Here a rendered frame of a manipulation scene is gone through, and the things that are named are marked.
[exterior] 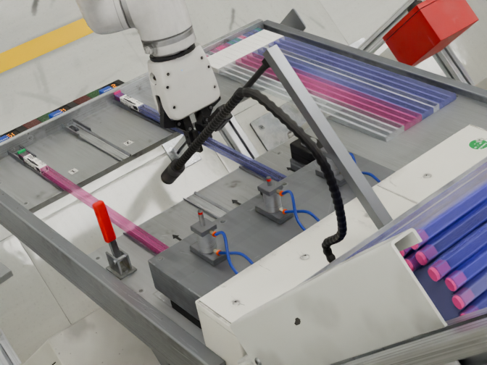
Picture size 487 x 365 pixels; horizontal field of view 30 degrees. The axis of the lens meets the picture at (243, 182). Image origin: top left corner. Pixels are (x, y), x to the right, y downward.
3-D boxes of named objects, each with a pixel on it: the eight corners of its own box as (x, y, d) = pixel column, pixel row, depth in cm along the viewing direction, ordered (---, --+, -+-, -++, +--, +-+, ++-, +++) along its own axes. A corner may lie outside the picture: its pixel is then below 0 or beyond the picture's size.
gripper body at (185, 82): (156, 59, 138) (177, 124, 143) (209, 34, 143) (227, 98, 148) (132, 54, 144) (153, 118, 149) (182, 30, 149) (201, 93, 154)
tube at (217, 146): (114, 99, 168) (113, 94, 167) (121, 96, 169) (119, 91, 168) (299, 195, 133) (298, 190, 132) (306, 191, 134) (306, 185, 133)
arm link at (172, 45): (156, 45, 137) (162, 63, 139) (202, 24, 142) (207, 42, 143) (128, 40, 144) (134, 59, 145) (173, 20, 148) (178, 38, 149)
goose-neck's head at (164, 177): (157, 174, 109) (167, 162, 105) (169, 168, 110) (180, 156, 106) (165, 187, 109) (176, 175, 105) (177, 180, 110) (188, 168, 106)
